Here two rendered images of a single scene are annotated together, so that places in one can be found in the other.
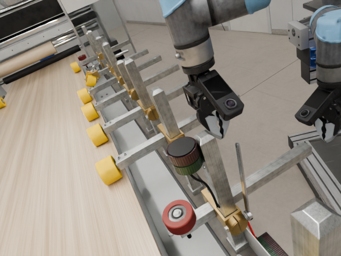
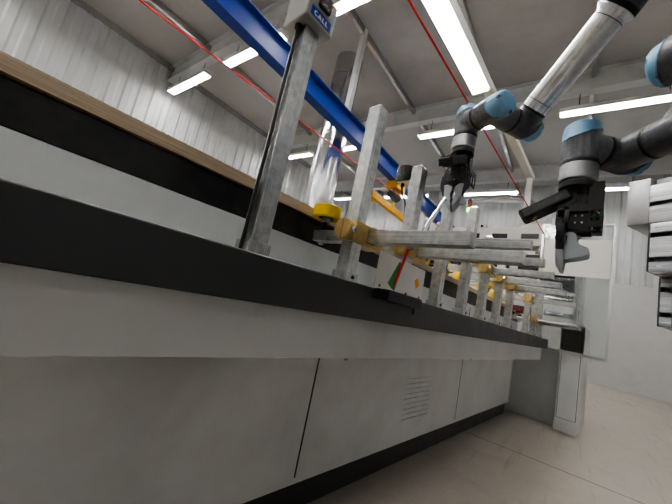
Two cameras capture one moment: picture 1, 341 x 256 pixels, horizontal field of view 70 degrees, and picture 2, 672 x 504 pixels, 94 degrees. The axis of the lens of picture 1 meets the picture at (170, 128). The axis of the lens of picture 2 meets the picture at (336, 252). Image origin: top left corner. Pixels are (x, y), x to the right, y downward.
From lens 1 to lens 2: 1.06 m
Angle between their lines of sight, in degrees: 67
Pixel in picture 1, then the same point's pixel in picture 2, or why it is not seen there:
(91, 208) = not seen: hidden behind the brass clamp
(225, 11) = (475, 113)
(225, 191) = (410, 212)
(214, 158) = (416, 180)
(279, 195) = not seen: outside the picture
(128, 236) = not seen: hidden behind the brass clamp
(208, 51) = (463, 139)
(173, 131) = (443, 226)
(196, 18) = (462, 119)
